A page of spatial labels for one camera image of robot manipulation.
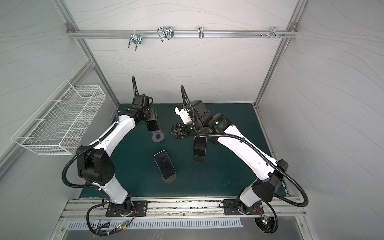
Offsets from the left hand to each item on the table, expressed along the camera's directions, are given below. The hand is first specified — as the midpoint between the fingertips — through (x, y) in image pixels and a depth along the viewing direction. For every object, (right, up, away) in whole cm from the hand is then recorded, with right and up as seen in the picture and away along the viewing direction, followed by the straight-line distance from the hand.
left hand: (153, 111), depth 89 cm
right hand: (+17, -8, -22) cm, 29 cm away
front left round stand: (+13, -37, -10) cm, 40 cm away
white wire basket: (-37, -7, -21) cm, 44 cm away
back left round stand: (0, -17, +12) cm, 21 cm away
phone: (+3, -8, -12) cm, 15 cm away
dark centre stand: (+28, -30, +2) cm, 41 cm away
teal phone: (+10, -30, -12) cm, 34 cm away
